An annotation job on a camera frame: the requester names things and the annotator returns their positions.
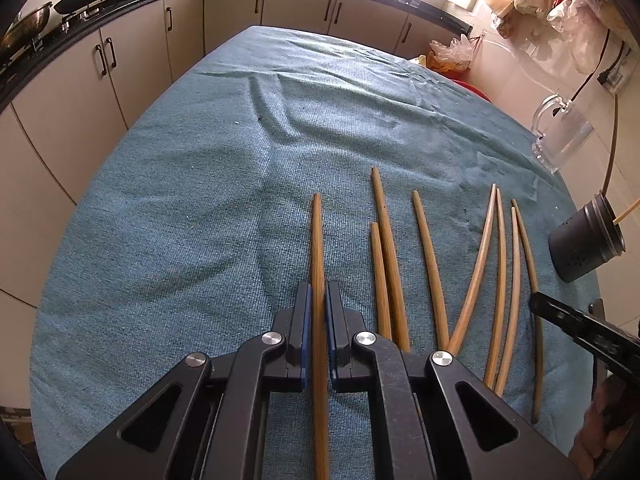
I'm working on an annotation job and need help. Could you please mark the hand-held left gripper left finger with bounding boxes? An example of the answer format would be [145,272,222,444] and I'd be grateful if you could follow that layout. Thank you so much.
[55,282,312,480]

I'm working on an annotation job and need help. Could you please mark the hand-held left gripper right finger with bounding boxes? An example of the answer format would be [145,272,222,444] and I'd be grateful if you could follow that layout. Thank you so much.
[325,282,583,480]

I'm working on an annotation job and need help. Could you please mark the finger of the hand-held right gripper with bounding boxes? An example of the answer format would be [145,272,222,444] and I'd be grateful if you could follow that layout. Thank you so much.
[530,291,640,381]

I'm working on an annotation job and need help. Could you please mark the dark grey chopstick holder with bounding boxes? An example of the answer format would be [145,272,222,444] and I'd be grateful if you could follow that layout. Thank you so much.
[548,192,627,284]

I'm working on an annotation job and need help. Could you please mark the person's right hand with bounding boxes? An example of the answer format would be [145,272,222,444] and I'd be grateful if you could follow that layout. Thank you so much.
[575,375,640,476]

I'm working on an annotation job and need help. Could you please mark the black flat rectangular device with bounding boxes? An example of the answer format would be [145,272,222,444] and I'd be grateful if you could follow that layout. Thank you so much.
[589,299,610,401]

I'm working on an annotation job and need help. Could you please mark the blue table cloth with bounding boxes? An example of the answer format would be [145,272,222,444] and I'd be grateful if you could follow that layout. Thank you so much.
[29,25,601,480]

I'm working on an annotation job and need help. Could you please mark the clear glass mug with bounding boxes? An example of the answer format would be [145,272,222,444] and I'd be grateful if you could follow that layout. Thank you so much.
[530,93,596,174]

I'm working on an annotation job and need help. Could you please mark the red plastic basin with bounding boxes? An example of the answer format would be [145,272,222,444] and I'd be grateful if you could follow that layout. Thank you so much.
[442,77,496,103]

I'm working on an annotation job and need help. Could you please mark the crumpled clear plastic bag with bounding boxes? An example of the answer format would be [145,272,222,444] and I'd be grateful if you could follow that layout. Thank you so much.
[427,36,476,79]

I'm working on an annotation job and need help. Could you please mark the clear hanging plastic bag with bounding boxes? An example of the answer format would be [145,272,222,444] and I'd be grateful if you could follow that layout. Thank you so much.
[547,0,616,73]

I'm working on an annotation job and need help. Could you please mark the black kitchen countertop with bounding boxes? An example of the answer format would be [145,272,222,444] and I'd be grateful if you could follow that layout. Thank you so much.
[0,0,473,111]

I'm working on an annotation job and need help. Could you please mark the beige base cabinets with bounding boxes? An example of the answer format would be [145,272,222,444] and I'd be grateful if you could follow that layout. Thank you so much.
[0,0,468,311]

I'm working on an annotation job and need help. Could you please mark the gas stove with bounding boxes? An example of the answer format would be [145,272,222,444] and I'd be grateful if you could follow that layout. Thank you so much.
[30,0,121,36]

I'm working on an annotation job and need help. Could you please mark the steel pot with lid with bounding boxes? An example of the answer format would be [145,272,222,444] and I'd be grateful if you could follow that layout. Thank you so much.
[0,2,53,56]

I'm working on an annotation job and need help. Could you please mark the black power cable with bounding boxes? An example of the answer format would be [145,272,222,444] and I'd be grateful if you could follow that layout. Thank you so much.
[570,30,613,106]

